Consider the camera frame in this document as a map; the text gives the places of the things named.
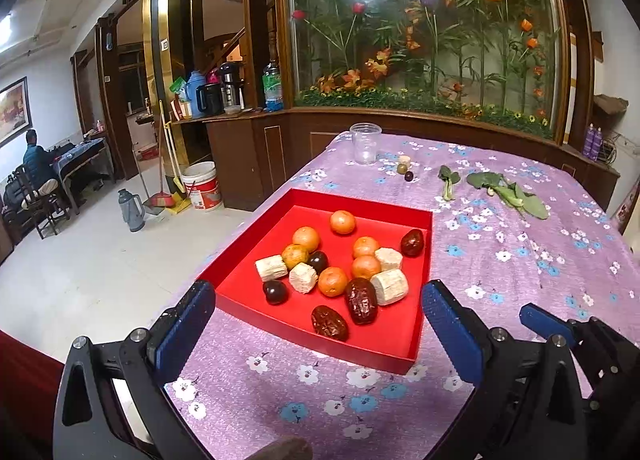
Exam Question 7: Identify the small orange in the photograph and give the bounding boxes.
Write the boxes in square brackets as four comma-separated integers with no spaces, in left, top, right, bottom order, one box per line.
[329,210,357,235]

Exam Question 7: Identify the red rectangular tray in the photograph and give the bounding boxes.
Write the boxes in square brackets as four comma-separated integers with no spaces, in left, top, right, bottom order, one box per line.
[197,188,434,376]

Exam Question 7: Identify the glass artificial flower display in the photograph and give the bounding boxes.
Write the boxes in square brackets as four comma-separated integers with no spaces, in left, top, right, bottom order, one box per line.
[285,0,566,141]

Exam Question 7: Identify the bok choy stalk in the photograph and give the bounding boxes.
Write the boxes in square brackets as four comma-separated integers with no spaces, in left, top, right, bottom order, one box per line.
[438,165,462,201]

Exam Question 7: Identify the dark cloth desk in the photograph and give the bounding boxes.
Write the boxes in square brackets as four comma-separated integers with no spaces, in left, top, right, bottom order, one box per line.
[50,137,113,213]

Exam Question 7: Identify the long green vegetable leaves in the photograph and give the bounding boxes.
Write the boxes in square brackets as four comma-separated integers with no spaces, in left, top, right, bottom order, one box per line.
[492,183,550,220]

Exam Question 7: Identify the large sugar cane piece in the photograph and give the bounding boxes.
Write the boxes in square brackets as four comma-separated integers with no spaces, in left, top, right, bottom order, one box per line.
[371,269,409,306]

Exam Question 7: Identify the red bristle broom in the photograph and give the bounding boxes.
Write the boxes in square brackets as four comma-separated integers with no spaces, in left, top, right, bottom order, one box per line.
[142,100,176,211]

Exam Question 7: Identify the white plastic bucket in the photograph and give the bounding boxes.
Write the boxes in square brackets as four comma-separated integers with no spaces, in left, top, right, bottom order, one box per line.
[181,161,222,212]

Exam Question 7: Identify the grey floor thermos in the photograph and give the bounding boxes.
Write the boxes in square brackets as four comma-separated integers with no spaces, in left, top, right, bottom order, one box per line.
[117,188,146,233]

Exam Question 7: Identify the bright orange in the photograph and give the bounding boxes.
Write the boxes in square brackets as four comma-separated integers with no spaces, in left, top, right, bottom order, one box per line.
[292,226,321,253]

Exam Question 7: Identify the mottled dull orange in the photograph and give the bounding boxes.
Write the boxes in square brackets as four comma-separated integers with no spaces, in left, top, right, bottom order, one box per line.
[281,244,310,270]

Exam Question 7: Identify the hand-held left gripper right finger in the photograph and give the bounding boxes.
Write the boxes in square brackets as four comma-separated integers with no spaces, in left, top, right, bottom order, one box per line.
[421,279,587,460]

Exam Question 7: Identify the blue thermos jug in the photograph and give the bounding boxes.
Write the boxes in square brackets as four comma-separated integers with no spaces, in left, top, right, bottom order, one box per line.
[185,71,206,117]

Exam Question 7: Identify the framed wall picture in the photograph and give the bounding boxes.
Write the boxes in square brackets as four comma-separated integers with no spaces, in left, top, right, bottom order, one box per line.
[0,76,33,146]

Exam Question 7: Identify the wooden chair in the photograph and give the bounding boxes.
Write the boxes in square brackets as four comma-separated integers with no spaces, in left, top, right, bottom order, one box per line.
[15,165,58,237]

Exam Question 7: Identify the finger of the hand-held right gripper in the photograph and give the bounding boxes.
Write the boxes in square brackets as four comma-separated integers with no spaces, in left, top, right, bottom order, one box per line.
[520,304,640,411]
[590,316,640,378]

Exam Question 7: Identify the person's dark red garment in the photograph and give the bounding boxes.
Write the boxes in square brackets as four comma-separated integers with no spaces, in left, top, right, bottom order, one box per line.
[0,330,66,460]

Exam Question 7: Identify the steel thermos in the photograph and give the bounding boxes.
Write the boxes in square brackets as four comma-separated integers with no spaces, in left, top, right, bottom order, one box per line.
[220,62,246,109]

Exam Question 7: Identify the clear plastic cup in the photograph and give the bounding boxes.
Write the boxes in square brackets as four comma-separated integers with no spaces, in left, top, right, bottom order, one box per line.
[349,122,383,165]

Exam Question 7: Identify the wooden cabinet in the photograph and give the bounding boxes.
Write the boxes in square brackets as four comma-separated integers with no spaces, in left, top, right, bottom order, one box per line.
[170,107,351,213]

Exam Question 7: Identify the green vegetable leaf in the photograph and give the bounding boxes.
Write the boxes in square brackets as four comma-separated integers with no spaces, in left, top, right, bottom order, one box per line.
[466,171,506,191]

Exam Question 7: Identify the black kettle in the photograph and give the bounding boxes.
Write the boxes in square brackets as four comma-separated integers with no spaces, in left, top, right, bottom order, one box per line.
[196,83,224,117]

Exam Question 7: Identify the green label water bottle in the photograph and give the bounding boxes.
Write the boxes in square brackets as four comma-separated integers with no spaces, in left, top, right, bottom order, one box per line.
[263,60,284,112]

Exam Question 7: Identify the purple floral tablecloth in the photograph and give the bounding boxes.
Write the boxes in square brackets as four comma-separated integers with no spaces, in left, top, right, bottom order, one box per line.
[162,130,640,460]

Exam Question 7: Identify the large red date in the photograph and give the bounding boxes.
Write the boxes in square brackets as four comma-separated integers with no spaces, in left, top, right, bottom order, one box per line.
[344,277,378,326]

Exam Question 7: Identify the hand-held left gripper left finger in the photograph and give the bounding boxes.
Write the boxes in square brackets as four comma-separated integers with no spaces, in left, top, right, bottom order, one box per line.
[52,279,217,460]

